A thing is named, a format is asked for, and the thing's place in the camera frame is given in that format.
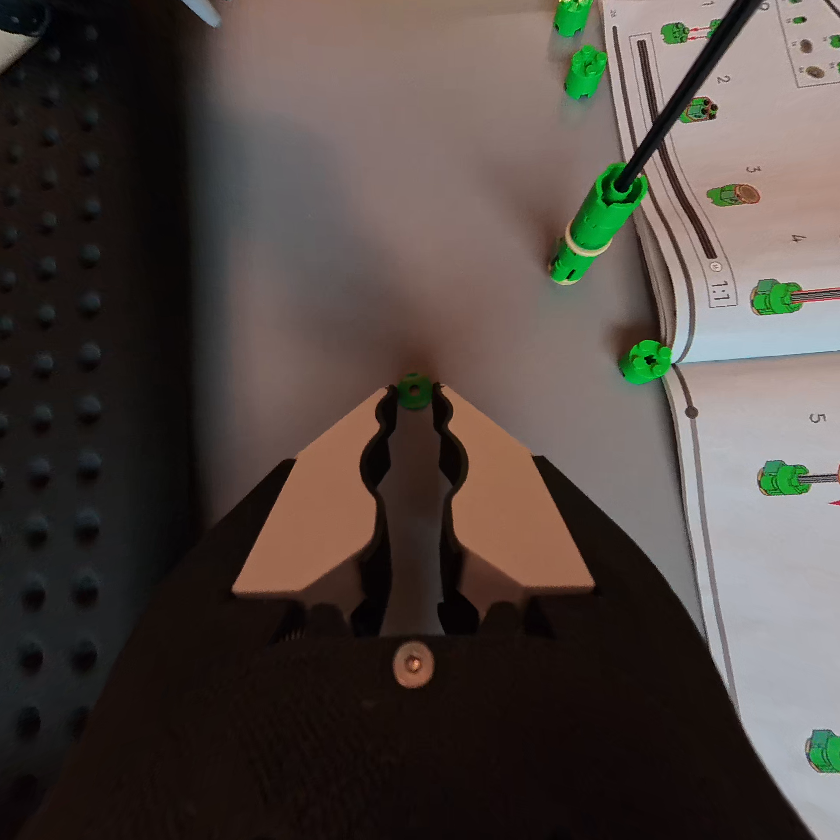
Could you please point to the white plastic piece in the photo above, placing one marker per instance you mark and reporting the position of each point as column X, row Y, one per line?
column 200, row 10

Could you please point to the green round brick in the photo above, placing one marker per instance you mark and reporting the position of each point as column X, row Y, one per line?
column 584, row 72
column 646, row 364
column 571, row 18

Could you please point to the green stacked brick assembly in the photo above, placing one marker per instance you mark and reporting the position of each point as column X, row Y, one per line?
column 600, row 213

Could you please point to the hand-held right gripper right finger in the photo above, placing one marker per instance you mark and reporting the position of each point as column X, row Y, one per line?
column 518, row 525

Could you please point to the black studded baseplate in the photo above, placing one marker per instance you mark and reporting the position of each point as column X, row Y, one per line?
column 98, row 394

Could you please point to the open instruction booklet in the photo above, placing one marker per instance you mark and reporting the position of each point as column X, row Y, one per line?
column 754, row 558

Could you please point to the green round plate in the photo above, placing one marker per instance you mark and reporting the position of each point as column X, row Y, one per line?
column 405, row 398

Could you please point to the thin black rod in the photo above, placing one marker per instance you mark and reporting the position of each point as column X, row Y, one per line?
column 682, row 98

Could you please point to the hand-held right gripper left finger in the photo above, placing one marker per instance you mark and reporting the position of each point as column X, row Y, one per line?
column 308, row 525

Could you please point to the grey desk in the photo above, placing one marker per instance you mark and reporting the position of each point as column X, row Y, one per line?
column 394, row 197

